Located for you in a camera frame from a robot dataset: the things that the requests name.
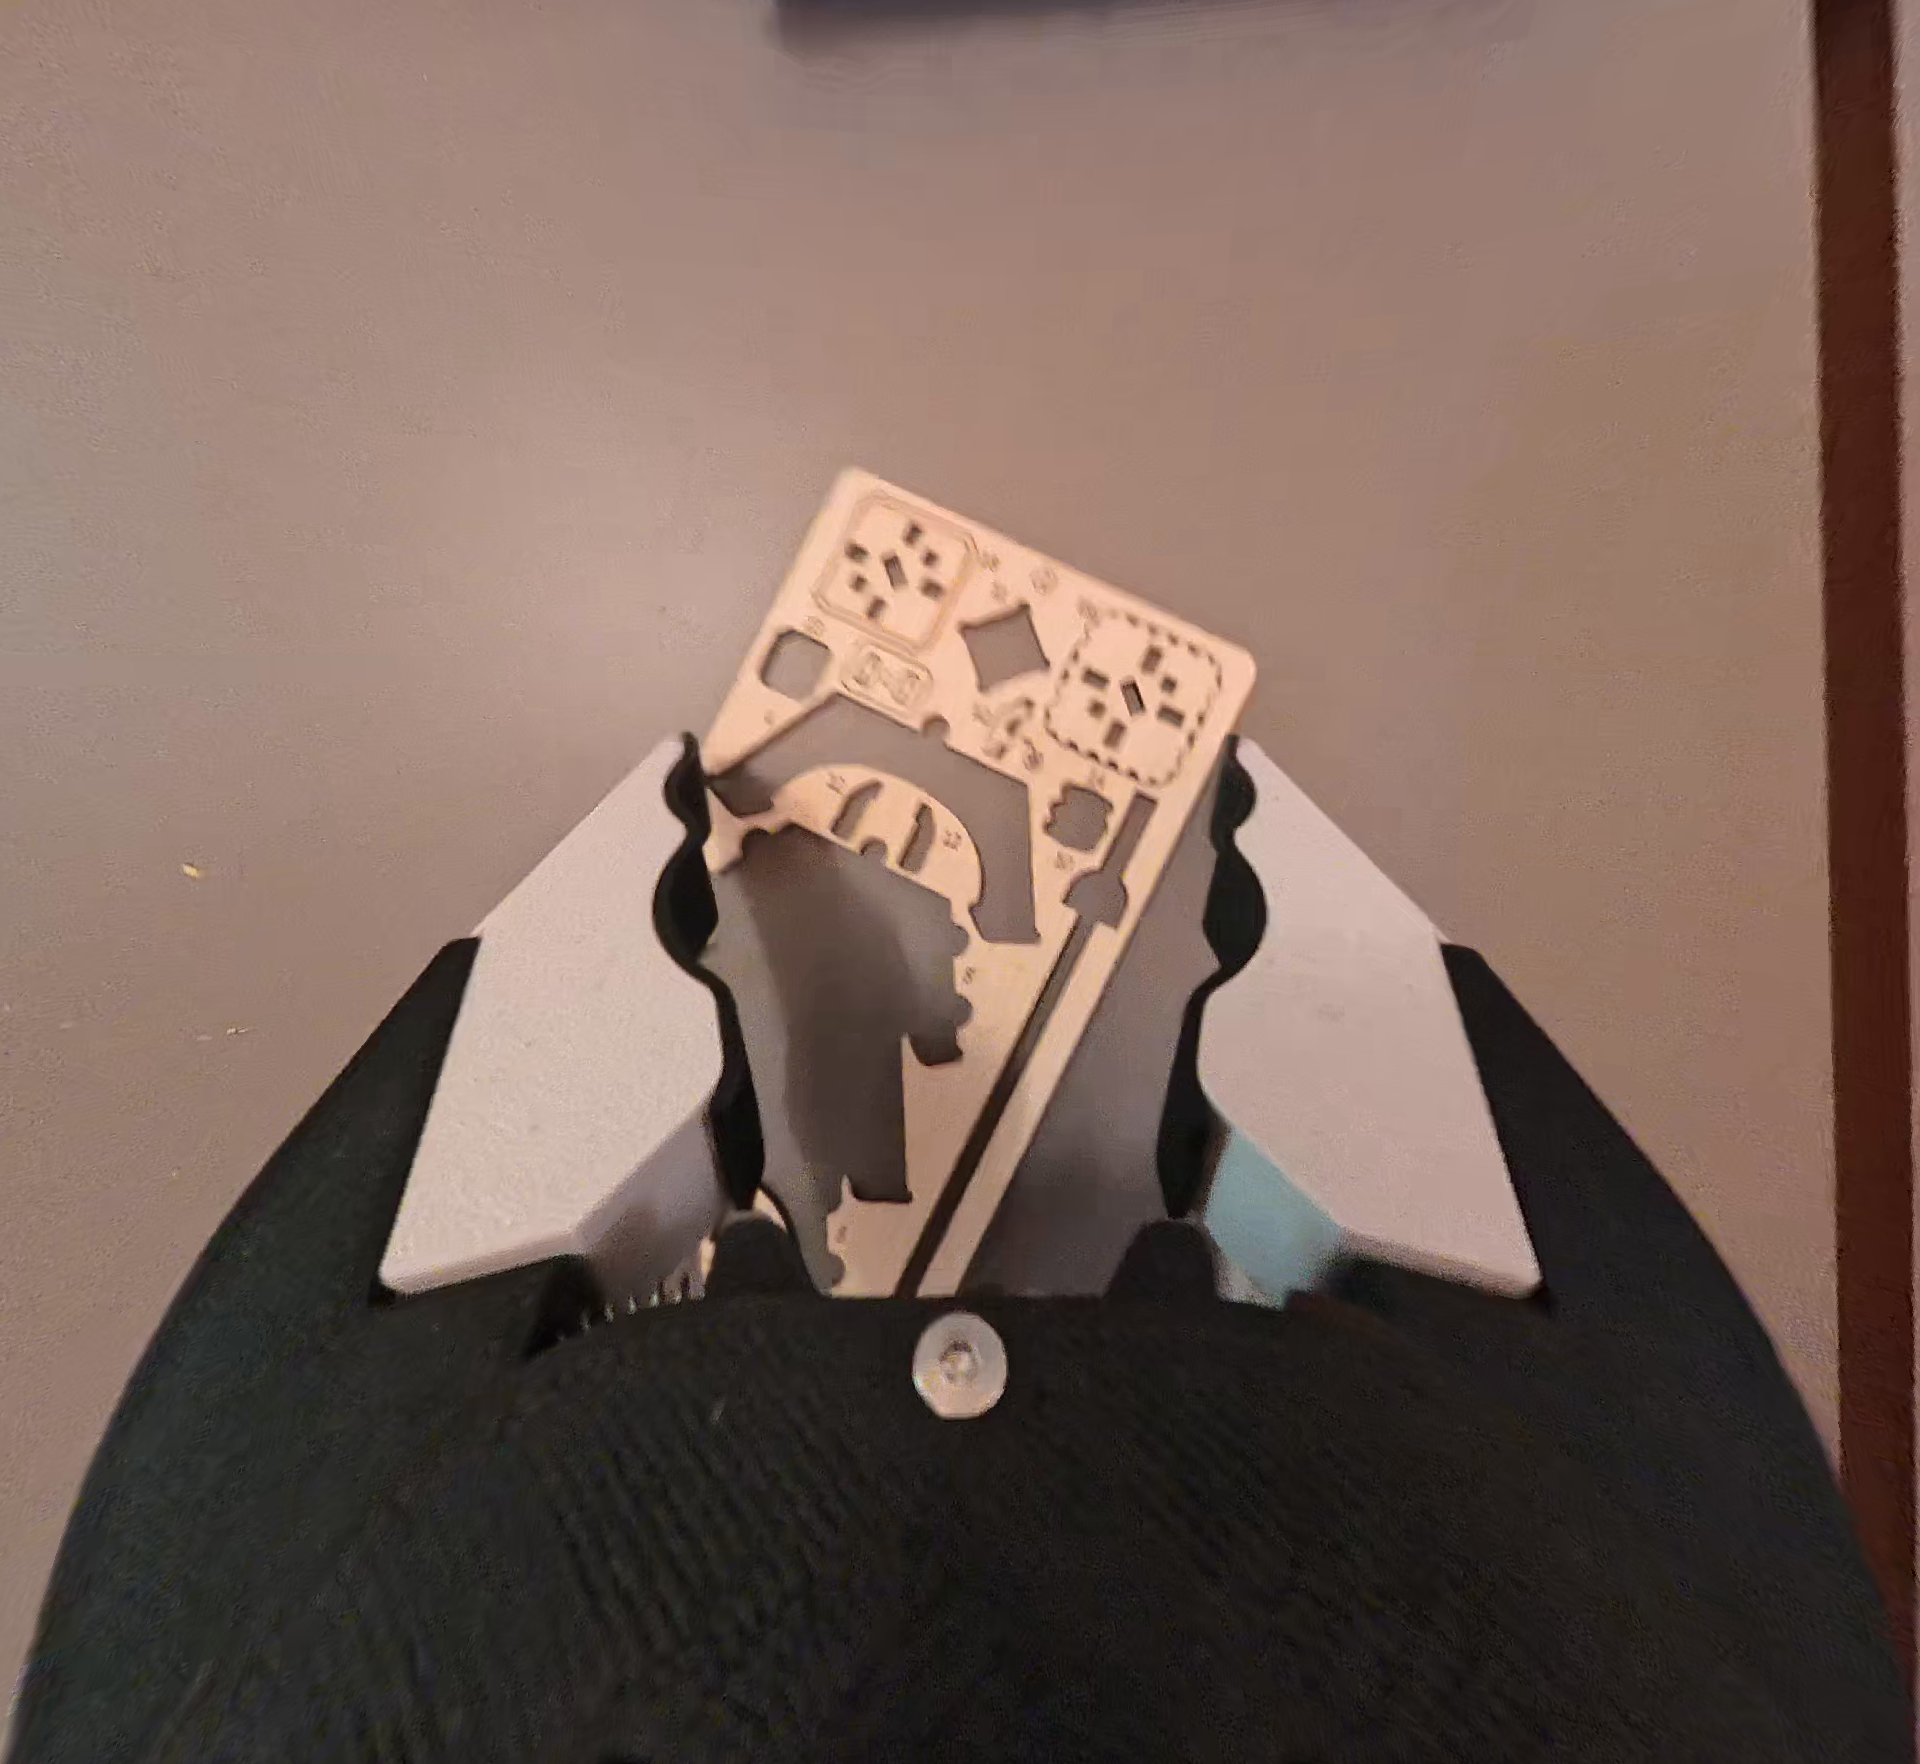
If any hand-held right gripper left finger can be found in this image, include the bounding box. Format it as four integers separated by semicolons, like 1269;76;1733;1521
379;735;764;1312

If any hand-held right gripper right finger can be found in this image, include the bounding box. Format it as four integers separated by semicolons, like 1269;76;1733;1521
1160;735;1547;1312

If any wooden sheet with arch cutouts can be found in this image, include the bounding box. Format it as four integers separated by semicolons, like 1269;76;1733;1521
700;466;1258;1301

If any grey desk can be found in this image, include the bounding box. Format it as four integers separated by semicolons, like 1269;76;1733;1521
0;0;1828;1570

